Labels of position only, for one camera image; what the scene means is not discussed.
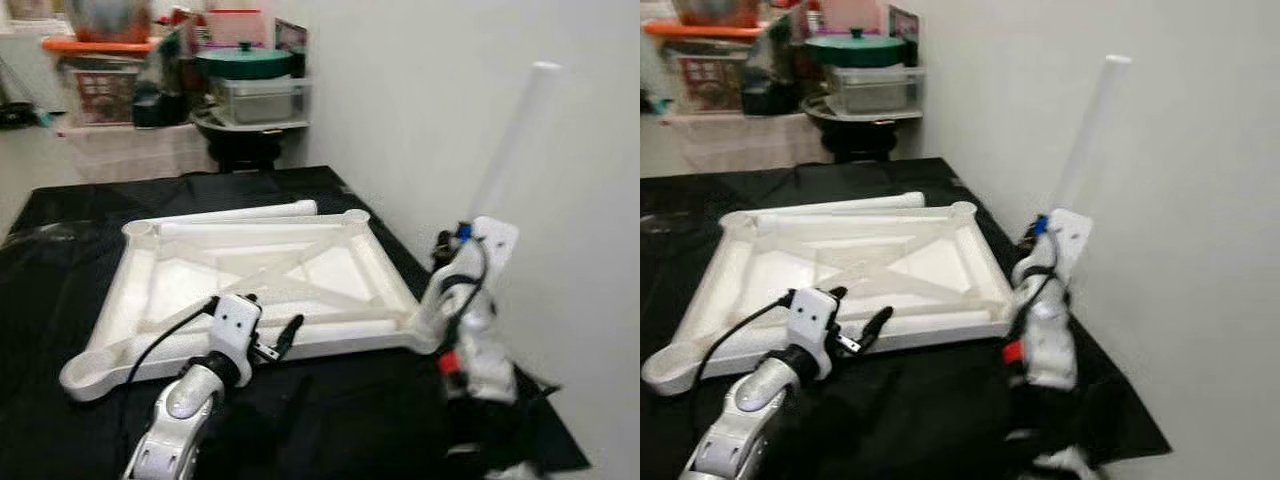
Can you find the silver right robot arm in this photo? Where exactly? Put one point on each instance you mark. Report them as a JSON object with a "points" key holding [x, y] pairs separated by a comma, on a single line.
{"points": [[485, 350], [1045, 345]]}

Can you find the white plastic children table top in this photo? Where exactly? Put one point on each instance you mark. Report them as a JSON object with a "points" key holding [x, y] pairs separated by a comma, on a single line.
{"points": [[330, 270], [930, 262]]}

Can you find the black plastic table cover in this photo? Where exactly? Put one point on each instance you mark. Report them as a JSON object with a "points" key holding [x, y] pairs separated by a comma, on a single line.
{"points": [[900, 415], [330, 410]]}

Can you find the black wooden stool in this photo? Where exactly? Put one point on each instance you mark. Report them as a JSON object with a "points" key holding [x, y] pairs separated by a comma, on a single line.
{"points": [[243, 158], [857, 148]]}

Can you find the black round wok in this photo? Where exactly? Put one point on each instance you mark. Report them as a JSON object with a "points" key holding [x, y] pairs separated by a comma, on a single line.
{"points": [[250, 130], [860, 120]]}

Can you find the translucent storage box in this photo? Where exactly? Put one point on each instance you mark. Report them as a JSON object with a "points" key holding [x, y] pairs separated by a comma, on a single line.
{"points": [[740, 142], [130, 155]]}

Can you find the clear plastic film strip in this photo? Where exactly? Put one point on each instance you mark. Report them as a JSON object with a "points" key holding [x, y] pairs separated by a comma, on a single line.
{"points": [[662, 222]]}

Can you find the clear plastic container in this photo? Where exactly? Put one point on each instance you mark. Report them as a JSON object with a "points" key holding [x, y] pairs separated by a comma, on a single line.
{"points": [[260, 100], [873, 90]]}

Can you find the black plastic bag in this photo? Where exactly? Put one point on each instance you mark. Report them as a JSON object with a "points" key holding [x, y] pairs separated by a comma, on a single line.
{"points": [[770, 85], [160, 95]]}

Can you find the green pot with lid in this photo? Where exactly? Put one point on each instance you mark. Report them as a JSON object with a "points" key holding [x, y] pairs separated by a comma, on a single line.
{"points": [[243, 62], [855, 50]]}

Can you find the dark printed flat box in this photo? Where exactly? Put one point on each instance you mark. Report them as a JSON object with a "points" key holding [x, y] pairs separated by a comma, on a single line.
{"points": [[903, 30], [292, 42]]}

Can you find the brown printed carton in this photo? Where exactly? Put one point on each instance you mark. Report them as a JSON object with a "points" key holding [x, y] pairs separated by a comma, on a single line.
{"points": [[100, 95], [708, 80]]}

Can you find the orange plastic tray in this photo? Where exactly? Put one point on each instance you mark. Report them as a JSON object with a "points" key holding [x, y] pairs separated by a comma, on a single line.
{"points": [[100, 45], [700, 30]]}

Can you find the black round robot vacuum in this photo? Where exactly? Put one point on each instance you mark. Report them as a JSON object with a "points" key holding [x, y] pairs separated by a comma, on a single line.
{"points": [[15, 115]]}

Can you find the large silver metal pot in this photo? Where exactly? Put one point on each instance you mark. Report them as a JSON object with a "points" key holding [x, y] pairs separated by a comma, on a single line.
{"points": [[715, 10], [110, 18]]}

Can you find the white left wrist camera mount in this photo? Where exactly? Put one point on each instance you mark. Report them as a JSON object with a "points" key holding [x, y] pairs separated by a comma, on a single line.
{"points": [[237, 320], [812, 315]]}

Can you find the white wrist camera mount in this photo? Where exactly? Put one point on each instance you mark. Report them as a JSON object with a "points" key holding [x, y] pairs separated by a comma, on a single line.
{"points": [[1072, 232], [812, 315], [237, 320], [497, 240]]}

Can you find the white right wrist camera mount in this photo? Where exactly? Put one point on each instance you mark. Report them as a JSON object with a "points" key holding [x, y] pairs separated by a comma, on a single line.
{"points": [[497, 240], [1072, 232]]}

